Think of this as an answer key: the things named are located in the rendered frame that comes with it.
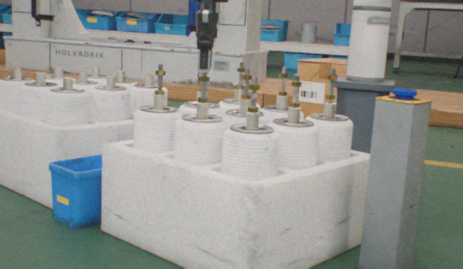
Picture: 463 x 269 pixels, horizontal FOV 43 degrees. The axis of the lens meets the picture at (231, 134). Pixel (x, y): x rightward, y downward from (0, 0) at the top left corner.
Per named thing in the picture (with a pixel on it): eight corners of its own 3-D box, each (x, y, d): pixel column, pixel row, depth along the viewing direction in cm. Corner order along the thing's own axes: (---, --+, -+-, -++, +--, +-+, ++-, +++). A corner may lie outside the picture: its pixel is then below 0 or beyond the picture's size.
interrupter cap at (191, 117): (174, 121, 105) (174, 117, 104) (190, 115, 112) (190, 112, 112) (214, 126, 102) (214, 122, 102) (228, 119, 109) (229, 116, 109)
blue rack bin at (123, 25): (134, 31, 660) (135, 12, 656) (167, 33, 650) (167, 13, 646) (114, 31, 612) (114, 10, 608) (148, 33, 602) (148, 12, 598)
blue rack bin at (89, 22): (98, 28, 670) (99, 10, 666) (129, 30, 660) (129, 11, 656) (75, 28, 623) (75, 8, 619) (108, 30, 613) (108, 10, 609)
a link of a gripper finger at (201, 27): (197, 8, 98) (196, 43, 100) (196, 11, 96) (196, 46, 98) (214, 10, 98) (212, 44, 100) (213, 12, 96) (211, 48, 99)
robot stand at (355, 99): (328, 184, 163) (338, 76, 157) (383, 191, 159) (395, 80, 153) (321, 198, 149) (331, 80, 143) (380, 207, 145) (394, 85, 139)
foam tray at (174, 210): (230, 196, 147) (234, 124, 144) (370, 240, 122) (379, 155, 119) (100, 230, 119) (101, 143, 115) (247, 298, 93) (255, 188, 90)
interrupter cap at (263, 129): (238, 136, 95) (238, 132, 94) (223, 127, 102) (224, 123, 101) (281, 135, 97) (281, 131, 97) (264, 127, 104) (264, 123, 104)
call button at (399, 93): (397, 99, 104) (399, 87, 104) (419, 102, 101) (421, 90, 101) (387, 100, 101) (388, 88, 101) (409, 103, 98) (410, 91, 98)
